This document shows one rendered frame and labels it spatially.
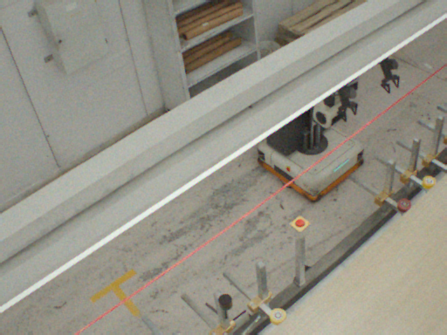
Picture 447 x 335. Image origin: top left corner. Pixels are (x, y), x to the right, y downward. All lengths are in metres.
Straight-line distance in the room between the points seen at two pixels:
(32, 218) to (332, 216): 3.32
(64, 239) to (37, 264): 0.08
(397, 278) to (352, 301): 0.27
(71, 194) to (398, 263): 2.06
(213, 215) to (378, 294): 1.92
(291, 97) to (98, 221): 0.57
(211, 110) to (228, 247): 2.90
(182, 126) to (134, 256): 3.02
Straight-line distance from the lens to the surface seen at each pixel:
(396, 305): 2.70
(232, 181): 4.49
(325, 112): 3.84
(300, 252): 2.70
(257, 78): 1.28
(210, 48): 5.07
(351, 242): 3.15
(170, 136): 1.16
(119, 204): 1.16
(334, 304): 2.67
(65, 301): 4.08
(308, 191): 4.15
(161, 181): 1.19
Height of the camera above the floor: 3.19
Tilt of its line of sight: 43 degrees down
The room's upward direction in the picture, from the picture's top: 10 degrees counter-clockwise
